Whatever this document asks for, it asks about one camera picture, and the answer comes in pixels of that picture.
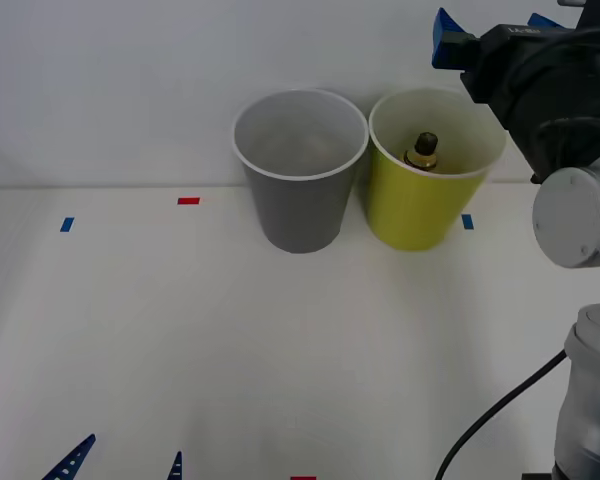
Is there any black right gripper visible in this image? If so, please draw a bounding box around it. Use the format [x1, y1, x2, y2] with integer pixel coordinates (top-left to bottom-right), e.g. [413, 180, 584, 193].
[431, 7, 600, 129]

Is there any yellow label bottle black cap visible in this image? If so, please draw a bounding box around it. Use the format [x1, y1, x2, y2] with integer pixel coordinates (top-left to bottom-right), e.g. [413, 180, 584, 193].
[402, 131, 440, 174]

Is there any yellow-green plastic waste bin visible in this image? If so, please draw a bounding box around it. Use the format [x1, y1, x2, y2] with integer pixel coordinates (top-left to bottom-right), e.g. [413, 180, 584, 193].
[367, 86, 509, 253]

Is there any grey plastic waste bin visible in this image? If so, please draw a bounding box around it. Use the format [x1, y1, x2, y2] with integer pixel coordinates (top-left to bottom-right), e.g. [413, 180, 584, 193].
[231, 88, 371, 255]

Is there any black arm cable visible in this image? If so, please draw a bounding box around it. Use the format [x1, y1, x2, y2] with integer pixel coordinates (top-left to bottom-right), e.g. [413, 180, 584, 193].
[433, 348, 570, 480]

